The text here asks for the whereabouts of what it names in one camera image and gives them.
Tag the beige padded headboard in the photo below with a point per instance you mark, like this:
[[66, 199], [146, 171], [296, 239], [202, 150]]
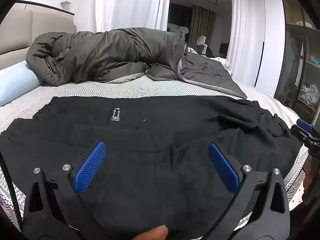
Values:
[[15, 30]]

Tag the bed with white patterned sheet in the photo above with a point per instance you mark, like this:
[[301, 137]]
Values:
[[155, 85]]

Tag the white chair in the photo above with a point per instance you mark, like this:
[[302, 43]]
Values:
[[201, 43]]

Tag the white wall fixture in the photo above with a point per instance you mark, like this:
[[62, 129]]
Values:
[[65, 2]]

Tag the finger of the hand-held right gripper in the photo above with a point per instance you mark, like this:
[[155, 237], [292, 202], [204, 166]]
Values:
[[312, 146], [303, 125]]

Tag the white cloth pile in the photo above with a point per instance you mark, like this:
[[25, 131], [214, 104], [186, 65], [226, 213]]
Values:
[[310, 93]]

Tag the olive curtain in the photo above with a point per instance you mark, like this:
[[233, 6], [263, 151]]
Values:
[[202, 25]]

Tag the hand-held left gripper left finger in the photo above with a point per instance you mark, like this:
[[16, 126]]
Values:
[[90, 166]]

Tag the person's left hand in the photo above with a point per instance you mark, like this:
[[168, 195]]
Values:
[[152, 233]]

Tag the white bedding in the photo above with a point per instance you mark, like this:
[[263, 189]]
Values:
[[221, 63]]

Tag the grey duvet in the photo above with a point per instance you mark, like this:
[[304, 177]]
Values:
[[100, 55]]

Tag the black monitor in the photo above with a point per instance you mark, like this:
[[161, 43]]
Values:
[[224, 50]]

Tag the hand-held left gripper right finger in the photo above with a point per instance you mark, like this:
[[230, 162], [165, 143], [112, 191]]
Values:
[[223, 171]]

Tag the white curtain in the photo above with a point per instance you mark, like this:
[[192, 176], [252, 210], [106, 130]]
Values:
[[125, 2], [246, 30]]

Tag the light blue bolster pillow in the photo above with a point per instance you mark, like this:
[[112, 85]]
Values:
[[15, 80]]

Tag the black pants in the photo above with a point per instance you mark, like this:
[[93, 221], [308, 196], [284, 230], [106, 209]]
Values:
[[150, 135]]

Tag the dark open wardrobe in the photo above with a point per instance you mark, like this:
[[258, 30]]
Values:
[[290, 55]]

